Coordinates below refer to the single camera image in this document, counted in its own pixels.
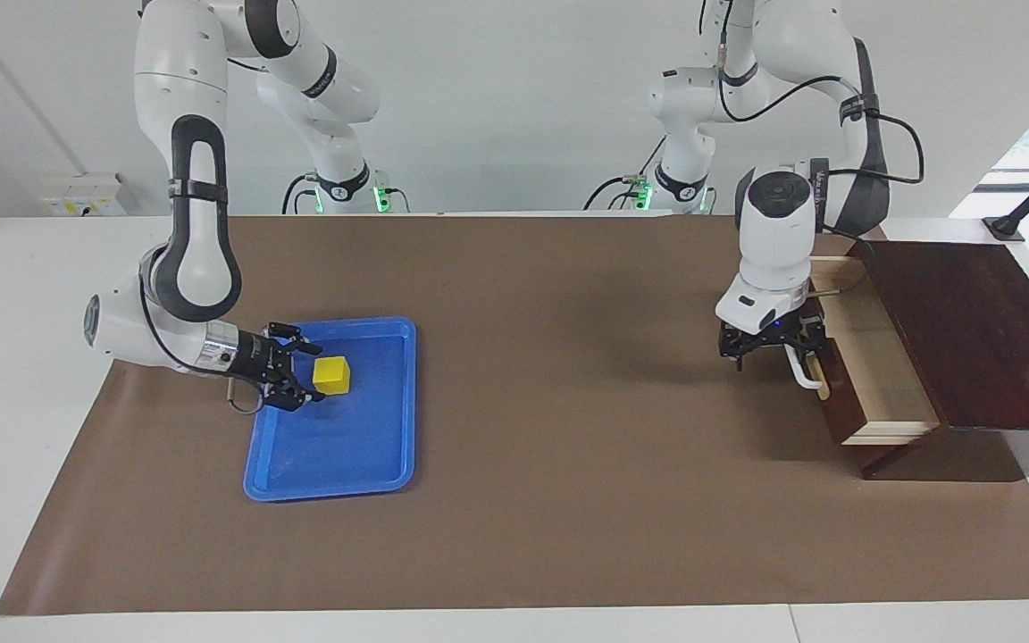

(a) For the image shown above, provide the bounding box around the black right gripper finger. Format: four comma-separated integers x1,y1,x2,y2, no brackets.
265,321,324,357
264,374,327,414

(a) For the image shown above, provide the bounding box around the yellow cube block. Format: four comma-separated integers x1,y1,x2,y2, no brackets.
312,355,353,396

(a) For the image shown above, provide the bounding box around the wooden drawer with white handle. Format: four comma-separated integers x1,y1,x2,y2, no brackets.
782,255,941,447

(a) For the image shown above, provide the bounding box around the blue plastic tray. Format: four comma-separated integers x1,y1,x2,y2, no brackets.
243,316,417,503

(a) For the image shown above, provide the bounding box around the dark wooden cabinet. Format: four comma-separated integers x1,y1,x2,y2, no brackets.
843,238,1029,482

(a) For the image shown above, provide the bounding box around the brown table mat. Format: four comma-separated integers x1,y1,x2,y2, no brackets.
0,213,1029,617

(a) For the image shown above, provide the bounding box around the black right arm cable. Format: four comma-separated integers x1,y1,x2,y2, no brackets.
138,250,267,417

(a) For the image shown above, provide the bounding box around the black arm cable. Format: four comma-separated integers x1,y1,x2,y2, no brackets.
716,0,926,296
138,250,267,417

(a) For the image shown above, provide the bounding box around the black base power cable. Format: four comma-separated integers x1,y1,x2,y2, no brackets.
281,172,410,216
581,134,669,213

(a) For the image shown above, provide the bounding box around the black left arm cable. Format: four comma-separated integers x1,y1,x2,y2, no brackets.
716,0,926,296

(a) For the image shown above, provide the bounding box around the white wall socket box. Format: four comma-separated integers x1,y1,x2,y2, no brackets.
39,173,128,218

